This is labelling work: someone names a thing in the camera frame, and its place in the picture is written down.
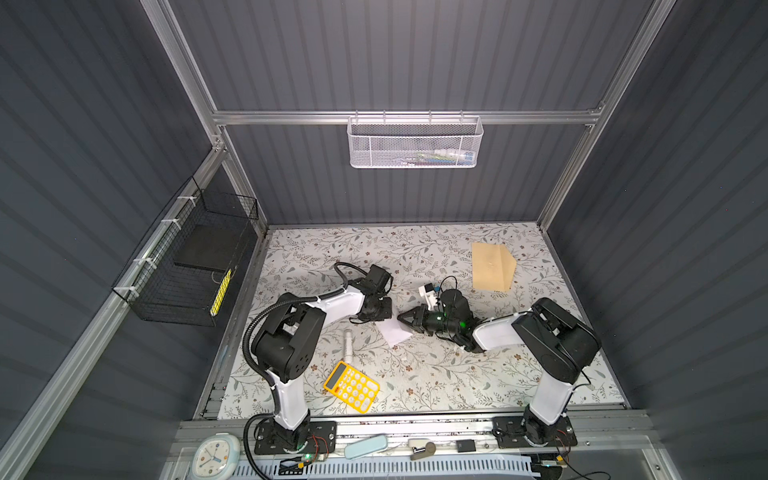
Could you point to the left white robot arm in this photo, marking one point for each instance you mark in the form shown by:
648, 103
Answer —
279, 343

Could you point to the pens in white basket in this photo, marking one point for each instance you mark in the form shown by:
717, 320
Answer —
449, 158

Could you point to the manila paper envelope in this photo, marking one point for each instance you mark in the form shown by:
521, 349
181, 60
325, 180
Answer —
493, 267

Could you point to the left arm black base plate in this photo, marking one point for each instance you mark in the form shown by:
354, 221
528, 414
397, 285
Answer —
311, 437

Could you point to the white wire mesh basket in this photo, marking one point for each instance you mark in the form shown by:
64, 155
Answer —
376, 141

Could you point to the small black square block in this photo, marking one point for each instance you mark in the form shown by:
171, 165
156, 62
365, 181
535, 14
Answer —
465, 446

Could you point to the white paper letter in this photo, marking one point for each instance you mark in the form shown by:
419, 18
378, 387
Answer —
393, 331

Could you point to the small metal latch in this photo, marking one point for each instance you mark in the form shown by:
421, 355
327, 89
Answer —
421, 449

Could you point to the white slotted cable duct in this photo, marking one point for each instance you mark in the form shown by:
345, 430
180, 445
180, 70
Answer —
401, 467

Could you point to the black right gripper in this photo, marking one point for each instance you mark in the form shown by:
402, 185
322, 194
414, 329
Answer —
419, 313

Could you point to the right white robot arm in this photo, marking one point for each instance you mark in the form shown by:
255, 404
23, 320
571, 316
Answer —
561, 343

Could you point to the light blue eraser case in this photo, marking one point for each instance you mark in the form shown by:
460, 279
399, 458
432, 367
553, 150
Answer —
365, 447

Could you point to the white glue stick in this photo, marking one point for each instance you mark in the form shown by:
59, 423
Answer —
348, 351

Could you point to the black wire basket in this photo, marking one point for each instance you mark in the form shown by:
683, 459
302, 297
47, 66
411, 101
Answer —
174, 277

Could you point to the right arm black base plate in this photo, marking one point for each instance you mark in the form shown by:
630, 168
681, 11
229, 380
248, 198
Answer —
521, 431

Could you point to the yellow calculator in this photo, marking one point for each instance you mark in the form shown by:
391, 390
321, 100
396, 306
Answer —
352, 387

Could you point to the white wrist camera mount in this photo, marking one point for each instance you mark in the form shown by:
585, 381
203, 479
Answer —
429, 294

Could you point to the white analog clock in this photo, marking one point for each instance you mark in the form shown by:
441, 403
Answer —
216, 458

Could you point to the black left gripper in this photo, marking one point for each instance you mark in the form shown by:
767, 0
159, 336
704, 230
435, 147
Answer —
387, 301

